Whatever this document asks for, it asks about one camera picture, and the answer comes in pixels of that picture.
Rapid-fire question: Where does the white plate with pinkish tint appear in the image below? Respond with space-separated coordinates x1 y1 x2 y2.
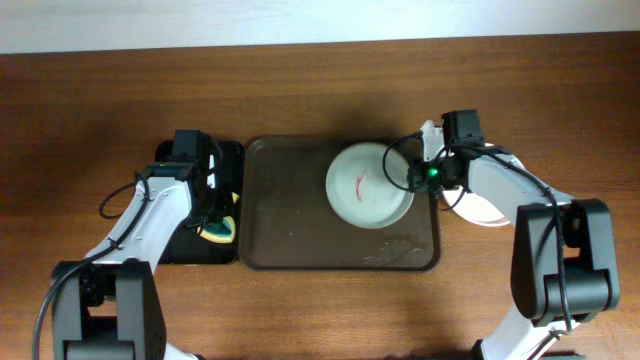
439 143 527 228

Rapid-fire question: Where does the green and yellow sponge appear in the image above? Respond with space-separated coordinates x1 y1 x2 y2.
196 192 240 245

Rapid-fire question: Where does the pale green plate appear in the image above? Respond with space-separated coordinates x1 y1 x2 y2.
325 142 414 229

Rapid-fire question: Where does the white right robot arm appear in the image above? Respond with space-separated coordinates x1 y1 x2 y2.
407 110 621 360

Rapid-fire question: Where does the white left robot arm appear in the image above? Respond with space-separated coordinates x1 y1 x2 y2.
40 130 244 359

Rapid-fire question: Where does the brown serving tray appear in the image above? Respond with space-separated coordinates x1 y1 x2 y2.
238 135 441 271

